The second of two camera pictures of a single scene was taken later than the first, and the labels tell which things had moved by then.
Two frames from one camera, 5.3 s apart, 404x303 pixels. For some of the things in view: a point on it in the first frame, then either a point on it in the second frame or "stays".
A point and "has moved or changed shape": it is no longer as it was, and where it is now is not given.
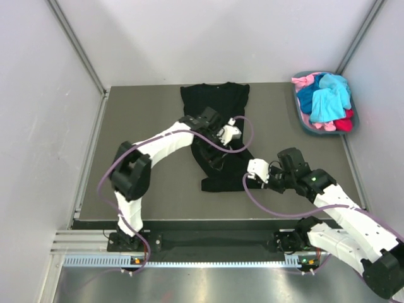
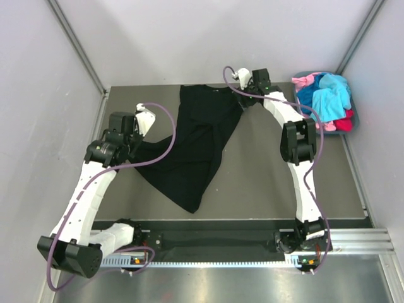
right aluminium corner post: [376, 7] stays
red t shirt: [345, 125] stays
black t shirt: [230, 99] has moved or changed shape
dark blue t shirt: [305, 94] stays
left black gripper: [213, 159] to [139, 137]
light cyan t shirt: [331, 101] stays
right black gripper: [269, 185] to [249, 103]
